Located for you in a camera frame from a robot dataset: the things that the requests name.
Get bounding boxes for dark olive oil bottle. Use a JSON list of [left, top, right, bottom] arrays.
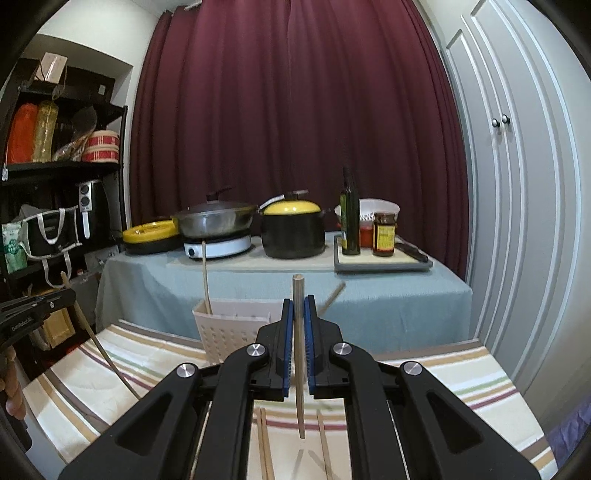
[[341, 166, 361, 256]]

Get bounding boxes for steel wok with lid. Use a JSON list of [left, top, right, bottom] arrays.
[[171, 186, 259, 240]]

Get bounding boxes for grey-blue table cover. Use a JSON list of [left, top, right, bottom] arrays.
[[96, 239, 474, 354]]

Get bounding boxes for person's left hand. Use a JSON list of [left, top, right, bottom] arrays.
[[1, 347, 26, 420]]

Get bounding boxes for green white packet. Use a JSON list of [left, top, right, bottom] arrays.
[[2, 222, 27, 274]]

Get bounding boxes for white perforated utensil holder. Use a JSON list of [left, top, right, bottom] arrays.
[[192, 299, 281, 364]]

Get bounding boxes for white induction cooker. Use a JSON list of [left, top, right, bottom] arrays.
[[183, 233, 252, 260]]

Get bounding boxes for wooden chopstick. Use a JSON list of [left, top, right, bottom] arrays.
[[317, 410, 334, 480], [73, 299, 141, 400], [260, 408, 276, 480], [201, 241, 212, 315], [254, 407, 269, 480]]

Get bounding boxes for white cabinet doors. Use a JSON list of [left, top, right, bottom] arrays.
[[420, 1, 590, 430]]

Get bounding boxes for orange package on shelf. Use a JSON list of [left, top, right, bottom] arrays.
[[7, 103, 38, 164]]

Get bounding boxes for yellow black round lid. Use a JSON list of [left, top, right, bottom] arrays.
[[122, 220, 181, 255]]

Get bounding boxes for black white tote bag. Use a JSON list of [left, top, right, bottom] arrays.
[[19, 206, 82, 288]]

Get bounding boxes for grey cutting board tray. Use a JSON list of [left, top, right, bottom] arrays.
[[332, 236, 433, 274]]

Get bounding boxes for sauce jar yellow label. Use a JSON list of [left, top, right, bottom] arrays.
[[373, 212, 397, 257]]

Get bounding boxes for black knife on board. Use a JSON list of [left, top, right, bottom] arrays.
[[394, 242, 430, 263]]

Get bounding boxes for striped tablecloth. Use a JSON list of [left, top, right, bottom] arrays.
[[23, 320, 558, 479]]

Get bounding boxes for wooden chopstick crossed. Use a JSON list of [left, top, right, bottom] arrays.
[[318, 282, 346, 316], [293, 274, 307, 439]]

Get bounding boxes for gold package on shelf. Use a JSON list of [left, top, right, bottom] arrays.
[[32, 101, 58, 163]]

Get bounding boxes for red white round tin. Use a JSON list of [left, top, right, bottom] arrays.
[[81, 130, 120, 163]]

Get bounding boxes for black shelf unit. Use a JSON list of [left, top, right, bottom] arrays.
[[0, 55, 129, 384]]

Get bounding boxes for dark red curtain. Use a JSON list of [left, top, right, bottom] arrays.
[[129, 1, 469, 276]]

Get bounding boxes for black pot yellow lid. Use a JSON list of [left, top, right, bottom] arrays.
[[259, 190, 325, 260]]

